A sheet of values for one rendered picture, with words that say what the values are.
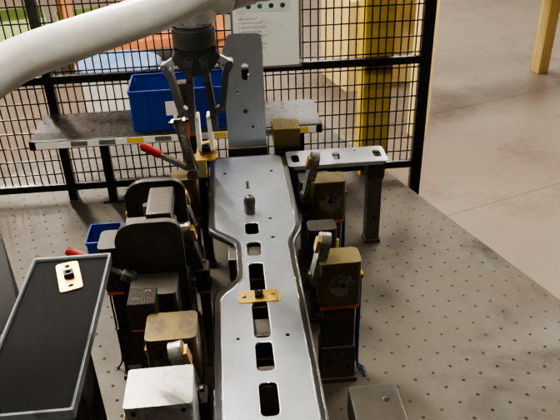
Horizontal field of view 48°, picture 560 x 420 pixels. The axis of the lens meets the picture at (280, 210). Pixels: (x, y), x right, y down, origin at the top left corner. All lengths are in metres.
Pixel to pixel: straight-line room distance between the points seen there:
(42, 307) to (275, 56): 1.29
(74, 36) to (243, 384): 0.62
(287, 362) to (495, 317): 0.77
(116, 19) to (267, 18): 1.22
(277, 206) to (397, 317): 0.44
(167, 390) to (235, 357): 0.23
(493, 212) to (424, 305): 1.91
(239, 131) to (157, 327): 0.91
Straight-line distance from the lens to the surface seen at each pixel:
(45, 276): 1.19
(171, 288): 1.23
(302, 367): 1.16
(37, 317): 1.10
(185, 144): 1.62
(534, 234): 3.51
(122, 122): 2.11
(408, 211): 2.19
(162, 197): 1.31
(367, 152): 1.89
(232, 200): 1.64
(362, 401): 1.07
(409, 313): 1.75
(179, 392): 0.99
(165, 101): 1.98
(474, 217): 3.57
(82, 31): 0.93
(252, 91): 1.87
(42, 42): 0.95
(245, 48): 1.83
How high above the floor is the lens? 1.82
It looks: 31 degrees down
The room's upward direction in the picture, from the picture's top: 2 degrees counter-clockwise
